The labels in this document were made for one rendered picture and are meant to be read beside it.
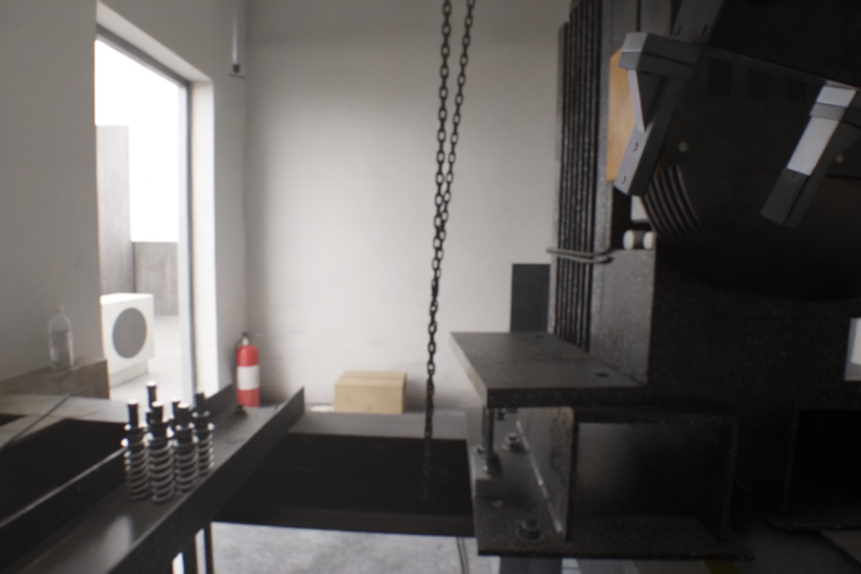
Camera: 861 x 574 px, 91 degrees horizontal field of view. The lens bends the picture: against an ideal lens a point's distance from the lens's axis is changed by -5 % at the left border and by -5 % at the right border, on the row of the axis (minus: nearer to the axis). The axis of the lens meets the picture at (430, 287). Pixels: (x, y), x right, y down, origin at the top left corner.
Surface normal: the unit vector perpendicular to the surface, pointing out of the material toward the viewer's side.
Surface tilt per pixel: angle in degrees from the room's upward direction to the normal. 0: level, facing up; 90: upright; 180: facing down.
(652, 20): 90
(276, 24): 90
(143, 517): 0
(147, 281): 90
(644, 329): 90
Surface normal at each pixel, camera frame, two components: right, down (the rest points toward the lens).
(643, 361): -1.00, -0.01
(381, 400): -0.04, 0.08
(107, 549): 0.02, -1.00
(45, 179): 1.00, 0.02
